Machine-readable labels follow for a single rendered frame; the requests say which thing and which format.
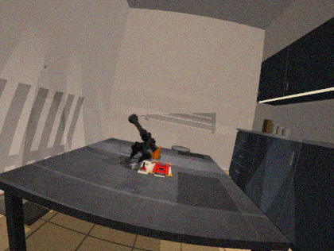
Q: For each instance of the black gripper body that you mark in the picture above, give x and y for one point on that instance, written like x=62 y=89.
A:
x=141 y=150

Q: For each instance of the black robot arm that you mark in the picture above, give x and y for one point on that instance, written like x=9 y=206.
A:
x=145 y=136

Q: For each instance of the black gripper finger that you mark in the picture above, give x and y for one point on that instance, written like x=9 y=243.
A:
x=134 y=152
x=143 y=157

